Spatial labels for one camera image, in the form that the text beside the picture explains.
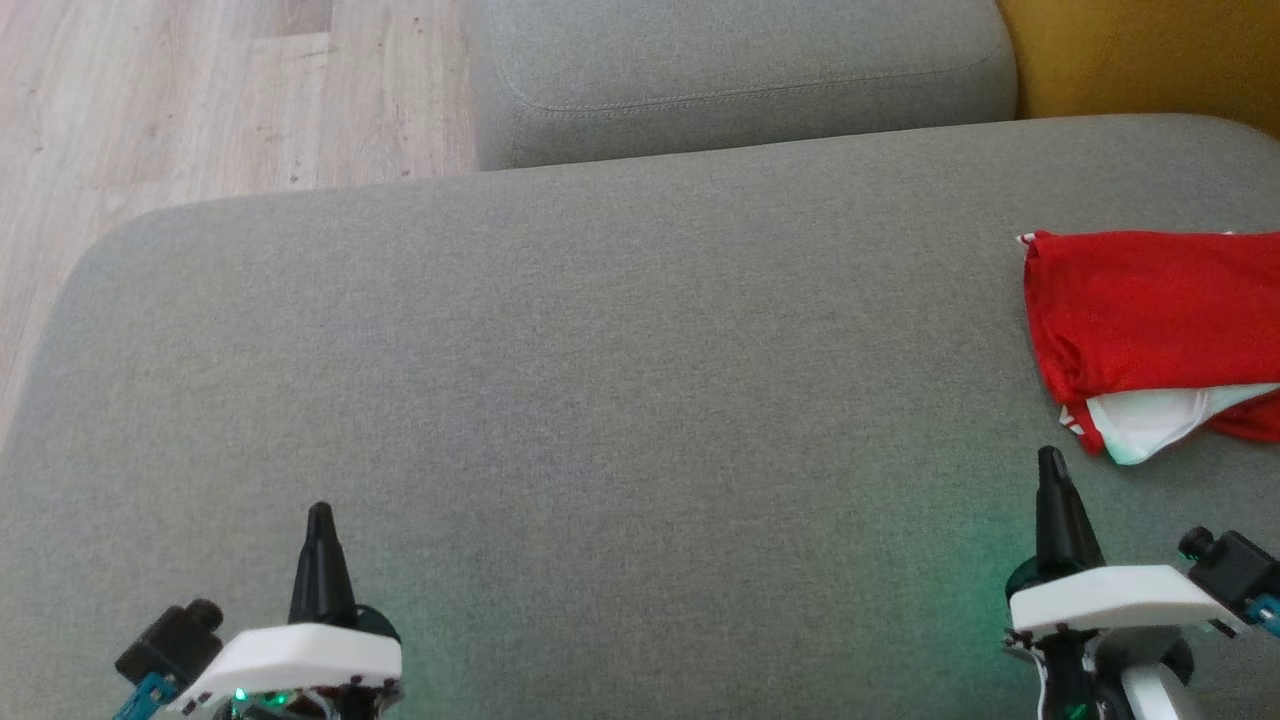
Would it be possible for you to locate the large grey sofa seat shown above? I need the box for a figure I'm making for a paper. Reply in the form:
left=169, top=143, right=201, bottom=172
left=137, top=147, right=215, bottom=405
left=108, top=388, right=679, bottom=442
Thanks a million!
left=0, top=112, right=1280, bottom=720

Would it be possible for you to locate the small grey sofa cushion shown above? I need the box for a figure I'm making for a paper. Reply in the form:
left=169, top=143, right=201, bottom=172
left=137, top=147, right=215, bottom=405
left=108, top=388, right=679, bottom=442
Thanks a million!
left=469, top=0, right=1022, bottom=174

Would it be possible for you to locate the yellow sofa cushion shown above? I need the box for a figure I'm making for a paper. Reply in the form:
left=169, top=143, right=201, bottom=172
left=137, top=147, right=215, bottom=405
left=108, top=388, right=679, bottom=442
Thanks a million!
left=994, top=0, right=1280, bottom=137

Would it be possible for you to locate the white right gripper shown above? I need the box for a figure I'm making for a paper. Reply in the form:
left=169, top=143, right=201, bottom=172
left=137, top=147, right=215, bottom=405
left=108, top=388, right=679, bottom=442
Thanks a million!
left=1004, top=445, right=1252, bottom=720

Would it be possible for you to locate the red Bulls 23 jersey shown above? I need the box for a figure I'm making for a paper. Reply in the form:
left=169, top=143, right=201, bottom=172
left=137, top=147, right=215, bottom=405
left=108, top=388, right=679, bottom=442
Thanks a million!
left=1017, top=228, right=1280, bottom=468

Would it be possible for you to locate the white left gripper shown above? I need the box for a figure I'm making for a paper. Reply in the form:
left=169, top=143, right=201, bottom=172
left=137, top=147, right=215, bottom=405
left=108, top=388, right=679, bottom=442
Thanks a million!
left=165, top=501, right=405, bottom=720

